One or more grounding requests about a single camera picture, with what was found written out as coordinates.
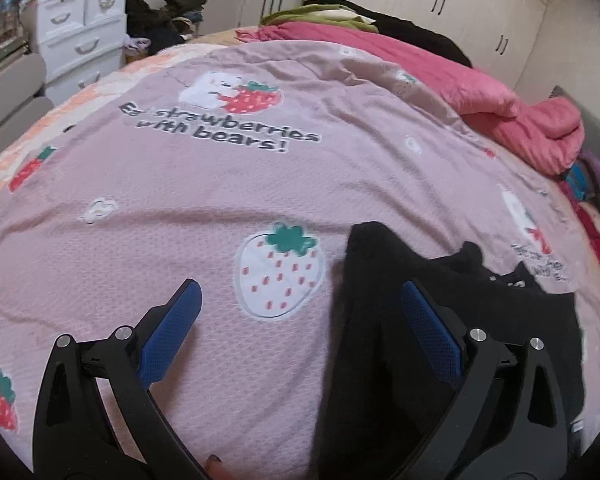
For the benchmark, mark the stack of books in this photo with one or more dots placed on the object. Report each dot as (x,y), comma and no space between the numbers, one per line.
(2,57)

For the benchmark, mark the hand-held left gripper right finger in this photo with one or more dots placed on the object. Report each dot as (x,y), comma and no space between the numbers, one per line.
(432,332)

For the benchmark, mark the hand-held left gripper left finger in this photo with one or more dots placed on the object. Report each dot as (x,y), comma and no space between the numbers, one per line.
(172,332)

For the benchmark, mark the purple cloth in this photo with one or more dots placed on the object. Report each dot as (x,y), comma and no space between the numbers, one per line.
(139,44)

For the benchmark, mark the pile of colourful clothes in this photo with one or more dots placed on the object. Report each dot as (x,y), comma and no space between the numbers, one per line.
(590,195)

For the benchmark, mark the pile of dark clothes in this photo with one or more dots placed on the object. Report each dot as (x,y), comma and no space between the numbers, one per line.
(165,20)

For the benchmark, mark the white wardrobe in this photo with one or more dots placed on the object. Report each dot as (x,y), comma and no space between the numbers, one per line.
(480,0)

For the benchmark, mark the pink quilt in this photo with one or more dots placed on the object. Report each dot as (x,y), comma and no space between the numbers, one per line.
(430,65)

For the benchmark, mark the black cloth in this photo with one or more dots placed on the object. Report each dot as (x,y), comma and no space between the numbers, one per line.
(415,30)

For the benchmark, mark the orange checked bedsheet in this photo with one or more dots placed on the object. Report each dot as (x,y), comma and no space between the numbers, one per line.
(55,115)

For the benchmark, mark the person's left hand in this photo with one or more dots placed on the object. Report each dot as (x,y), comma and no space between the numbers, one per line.
(217,469)

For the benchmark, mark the white drawer cabinet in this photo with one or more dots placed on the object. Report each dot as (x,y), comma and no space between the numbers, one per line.
(80,45)

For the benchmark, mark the black and orange sweater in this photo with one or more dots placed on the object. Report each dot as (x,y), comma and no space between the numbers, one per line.
(375,310)

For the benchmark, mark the pink strawberry printed blanket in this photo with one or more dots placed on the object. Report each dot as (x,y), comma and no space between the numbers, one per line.
(180,185)

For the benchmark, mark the green blanket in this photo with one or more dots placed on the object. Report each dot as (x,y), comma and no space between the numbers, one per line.
(325,17)

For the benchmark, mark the grey padded headboard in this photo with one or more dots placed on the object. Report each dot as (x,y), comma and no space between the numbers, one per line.
(10,95)

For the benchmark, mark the grey cushion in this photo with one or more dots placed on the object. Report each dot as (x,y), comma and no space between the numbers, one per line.
(597,125)

